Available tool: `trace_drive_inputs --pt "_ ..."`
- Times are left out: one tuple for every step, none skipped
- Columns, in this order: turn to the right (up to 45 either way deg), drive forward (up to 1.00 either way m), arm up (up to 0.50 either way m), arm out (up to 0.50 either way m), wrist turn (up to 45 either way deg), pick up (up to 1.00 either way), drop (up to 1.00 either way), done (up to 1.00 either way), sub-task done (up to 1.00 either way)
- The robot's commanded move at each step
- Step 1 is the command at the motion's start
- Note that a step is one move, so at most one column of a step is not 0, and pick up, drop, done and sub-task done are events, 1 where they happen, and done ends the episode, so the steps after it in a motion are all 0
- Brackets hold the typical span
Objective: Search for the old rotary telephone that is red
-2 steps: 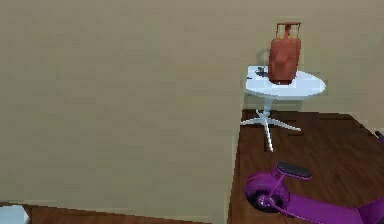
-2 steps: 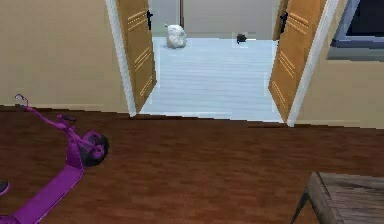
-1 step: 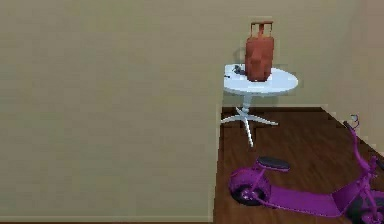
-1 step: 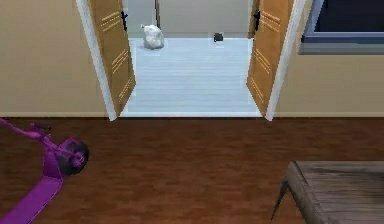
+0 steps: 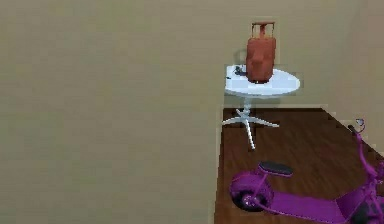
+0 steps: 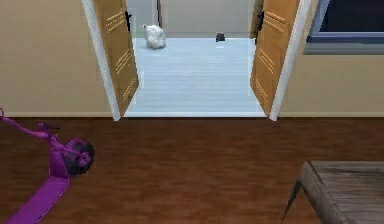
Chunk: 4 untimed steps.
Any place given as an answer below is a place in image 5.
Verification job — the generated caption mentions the small black object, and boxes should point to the small black object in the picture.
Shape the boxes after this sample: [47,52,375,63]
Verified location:
[225,65,247,80]

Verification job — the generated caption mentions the red-brown wheeled suitcase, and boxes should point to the red-brown wheeled suitcase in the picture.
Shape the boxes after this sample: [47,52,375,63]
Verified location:
[245,21,277,84]

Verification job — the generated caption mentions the purple scooter with black seat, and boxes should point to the purple scooter with black seat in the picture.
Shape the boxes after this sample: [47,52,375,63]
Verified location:
[228,118,384,224]

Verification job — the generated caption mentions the white round pedestal table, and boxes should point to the white round pedestal table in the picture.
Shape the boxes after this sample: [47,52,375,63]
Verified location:
[221,64,301,151]

